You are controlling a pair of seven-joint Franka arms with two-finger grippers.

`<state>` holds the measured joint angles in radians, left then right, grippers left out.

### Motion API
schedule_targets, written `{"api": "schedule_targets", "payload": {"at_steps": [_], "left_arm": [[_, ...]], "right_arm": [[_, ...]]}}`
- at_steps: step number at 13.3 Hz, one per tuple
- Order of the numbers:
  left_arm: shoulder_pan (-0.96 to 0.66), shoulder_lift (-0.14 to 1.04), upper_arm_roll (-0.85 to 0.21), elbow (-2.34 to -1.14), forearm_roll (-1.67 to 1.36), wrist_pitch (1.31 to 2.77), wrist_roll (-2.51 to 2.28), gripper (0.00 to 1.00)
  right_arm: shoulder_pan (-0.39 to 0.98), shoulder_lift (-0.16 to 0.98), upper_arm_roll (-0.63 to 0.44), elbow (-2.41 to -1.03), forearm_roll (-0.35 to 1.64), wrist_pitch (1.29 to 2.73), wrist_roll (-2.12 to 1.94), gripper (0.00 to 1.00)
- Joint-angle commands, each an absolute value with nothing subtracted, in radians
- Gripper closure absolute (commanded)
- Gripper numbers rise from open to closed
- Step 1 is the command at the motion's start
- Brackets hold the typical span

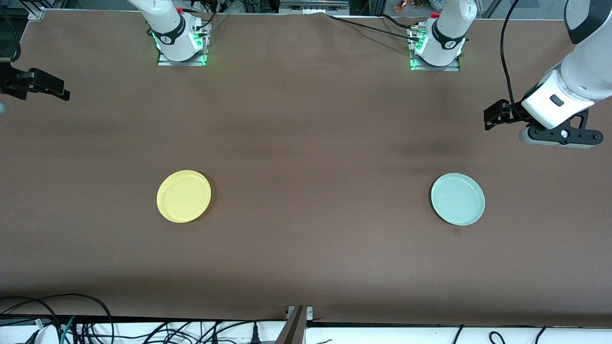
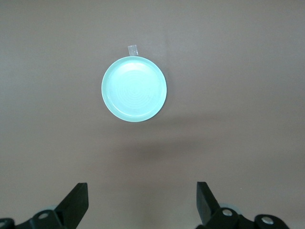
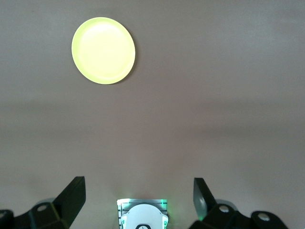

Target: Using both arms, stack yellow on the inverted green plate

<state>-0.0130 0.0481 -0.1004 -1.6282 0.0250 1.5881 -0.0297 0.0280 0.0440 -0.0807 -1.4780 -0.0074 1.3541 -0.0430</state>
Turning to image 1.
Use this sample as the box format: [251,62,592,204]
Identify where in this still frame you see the pale green round plate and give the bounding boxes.
[430,172,486,226]

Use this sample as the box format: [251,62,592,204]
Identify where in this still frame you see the yellow round plate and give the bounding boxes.
[156,170,212,224]

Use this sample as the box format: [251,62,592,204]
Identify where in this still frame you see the brown table cover sheet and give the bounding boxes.
[0,9,612,328]

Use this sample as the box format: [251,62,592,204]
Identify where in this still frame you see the grey metal box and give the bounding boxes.
[280,0,350,15]

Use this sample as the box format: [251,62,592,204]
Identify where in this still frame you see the white board strip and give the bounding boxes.
[0,319,612,344]

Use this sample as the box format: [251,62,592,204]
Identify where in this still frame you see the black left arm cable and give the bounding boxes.
[500,0,525,120]

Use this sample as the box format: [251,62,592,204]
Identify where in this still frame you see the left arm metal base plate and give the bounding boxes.
[409,24,461,72]

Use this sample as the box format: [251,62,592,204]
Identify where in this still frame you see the short black table cable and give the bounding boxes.
[378,13,419,30]

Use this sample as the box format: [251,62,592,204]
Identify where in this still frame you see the long black table cable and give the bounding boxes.
[328,13,424,43]

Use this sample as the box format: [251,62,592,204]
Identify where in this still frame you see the black arched cable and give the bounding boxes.
[0,293,115,344]

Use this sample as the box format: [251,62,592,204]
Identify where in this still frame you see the green cable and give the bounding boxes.
[60,315,77,344]

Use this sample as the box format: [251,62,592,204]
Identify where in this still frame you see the aluminium frame profile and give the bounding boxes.
[275,306,309,344]

